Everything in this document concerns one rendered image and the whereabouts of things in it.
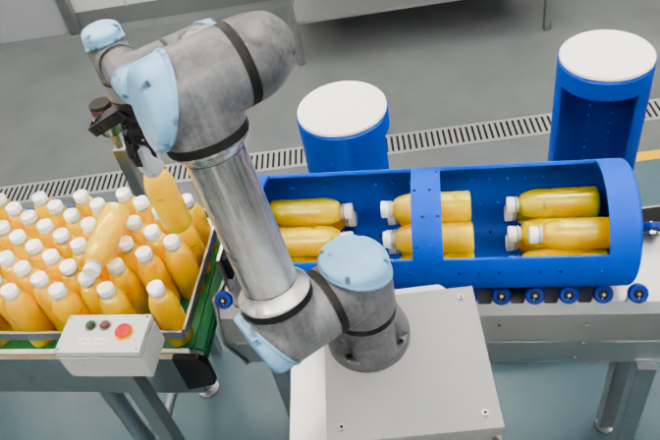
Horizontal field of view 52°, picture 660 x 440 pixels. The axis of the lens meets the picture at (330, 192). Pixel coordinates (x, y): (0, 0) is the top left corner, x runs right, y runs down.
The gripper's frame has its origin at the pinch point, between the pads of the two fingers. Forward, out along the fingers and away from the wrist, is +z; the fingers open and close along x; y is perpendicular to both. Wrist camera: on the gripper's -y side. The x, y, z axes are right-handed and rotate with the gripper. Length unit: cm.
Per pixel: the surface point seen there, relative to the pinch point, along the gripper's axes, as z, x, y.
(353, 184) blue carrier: 23.2, 17.8, 40.2
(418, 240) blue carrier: 16, -5, 58
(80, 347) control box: 24.3, -31.9, -13.9
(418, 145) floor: 141, 159, 43
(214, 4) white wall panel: 145, 309, -112
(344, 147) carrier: 38, 46, 32
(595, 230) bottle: 19, 2, 95
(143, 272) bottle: 29.5, -7.6, -9.5
